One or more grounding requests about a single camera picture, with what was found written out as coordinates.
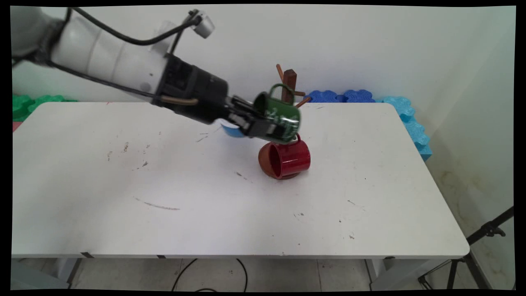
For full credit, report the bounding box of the green mug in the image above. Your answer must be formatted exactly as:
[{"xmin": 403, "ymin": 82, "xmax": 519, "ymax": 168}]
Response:
[{"xmin": 253, "ymin": 83, "xmax": 302, "ymax": 144}]

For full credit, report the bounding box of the dark blue foam mat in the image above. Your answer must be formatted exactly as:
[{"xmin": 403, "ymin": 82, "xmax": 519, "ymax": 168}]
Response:
[
  {"xmin": 343, "ymin": 89, "xmax": 376, "ymax": 103},
  {"xmin": 306, "ymin": 90, "xmax": 346, "ymax": 103}
]

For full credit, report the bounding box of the brown wooden mug tree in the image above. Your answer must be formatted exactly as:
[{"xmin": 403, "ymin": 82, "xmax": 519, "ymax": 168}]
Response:
[{"xmin": 258, "ymin": 64, "xmax": 311, "ymax": 180}]

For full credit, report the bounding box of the green foam mat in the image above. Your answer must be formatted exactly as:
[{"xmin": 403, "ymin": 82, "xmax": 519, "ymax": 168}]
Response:
[
  {"xmin": 12, "ymin": 95, "xmax": 37, "ymax": 123},
  {"xmin": 28, "ymin": 95, "xmax": 78, "ymax": 109}
]

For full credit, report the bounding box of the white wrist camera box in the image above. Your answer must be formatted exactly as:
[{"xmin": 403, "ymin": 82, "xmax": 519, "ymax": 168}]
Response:
[{"xmin": 189, "ymin": 10, "xmax": 215, "ymax": 39}]

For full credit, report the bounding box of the black tripod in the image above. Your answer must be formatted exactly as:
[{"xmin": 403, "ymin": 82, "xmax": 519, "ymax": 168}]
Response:
[{"xmin": 418, "ymin": 206, "xmax": 514, "ymax": 290}]

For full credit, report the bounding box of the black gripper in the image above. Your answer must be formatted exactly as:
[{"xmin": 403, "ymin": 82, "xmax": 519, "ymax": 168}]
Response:
[{"xmin": 153, "ymin": 53, "xmax": 289, "ymax": 139}]

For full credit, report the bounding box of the thick black cable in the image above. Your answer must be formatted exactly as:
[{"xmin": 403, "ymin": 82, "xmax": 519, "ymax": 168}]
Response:
[{"xmin": 66, "ymin": 7, "xmax": 202, "ymax": 55}]

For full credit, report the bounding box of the light blue foam mat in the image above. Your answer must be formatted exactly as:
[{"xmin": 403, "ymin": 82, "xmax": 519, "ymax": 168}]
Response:
[{"xmin": 375, "ymin": 96, "xmax": 433, "ymax": 162}]

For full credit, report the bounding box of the black floor cable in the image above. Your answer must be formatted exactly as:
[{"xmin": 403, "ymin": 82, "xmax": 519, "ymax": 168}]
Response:
[{"xmin": 172, "ymin": 258, "xmax": 248, "ymax": 292}]

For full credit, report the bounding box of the white and blue bowl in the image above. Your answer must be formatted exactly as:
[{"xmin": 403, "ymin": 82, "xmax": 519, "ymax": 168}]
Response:
[{"xmin": 221, "ymin": 123, "xmax": 244, "ymax": 138}]

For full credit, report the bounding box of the tan cable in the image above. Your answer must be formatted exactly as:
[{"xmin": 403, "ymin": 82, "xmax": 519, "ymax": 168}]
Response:
[{"xmin": 160, "ymin": 95, "xmax": 199, "ymax": 106}]

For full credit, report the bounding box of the red mug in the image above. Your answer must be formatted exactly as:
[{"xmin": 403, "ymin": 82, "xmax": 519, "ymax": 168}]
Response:
[{"xmin": 258, "ymin": 134, "xmax": 311, "ymax": 180}]

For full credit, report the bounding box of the white table leg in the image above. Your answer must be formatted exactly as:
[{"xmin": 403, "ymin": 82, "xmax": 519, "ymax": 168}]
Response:
[
  {"xmin": 365, "ymin": 258, "xmax": 411, "ymax": 291},
  {"xmin": 55, "ymin": 258, "xmax": 83, "ymax": 288}
]

